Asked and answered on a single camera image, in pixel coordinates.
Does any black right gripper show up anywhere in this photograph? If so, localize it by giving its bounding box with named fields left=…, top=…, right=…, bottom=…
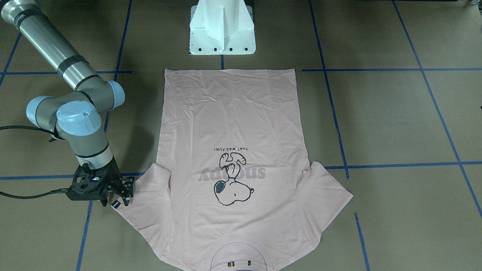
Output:
left=66, top=158, right=135, bottom=207

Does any pink Snoopy t-shirt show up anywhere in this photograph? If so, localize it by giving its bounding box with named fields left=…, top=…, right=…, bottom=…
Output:
left=112, top=69, right=352, bottom=271

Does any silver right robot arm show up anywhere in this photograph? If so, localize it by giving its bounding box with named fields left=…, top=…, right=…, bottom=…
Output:
left=1, top=0, right=135, bottom=206

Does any black braided cable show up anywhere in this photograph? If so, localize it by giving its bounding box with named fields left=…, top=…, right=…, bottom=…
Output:
left=0, top=126, right=72, bottom=199

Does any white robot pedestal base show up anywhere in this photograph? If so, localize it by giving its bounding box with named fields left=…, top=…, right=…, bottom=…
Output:
left=188, top=0, right=256, bottom=55

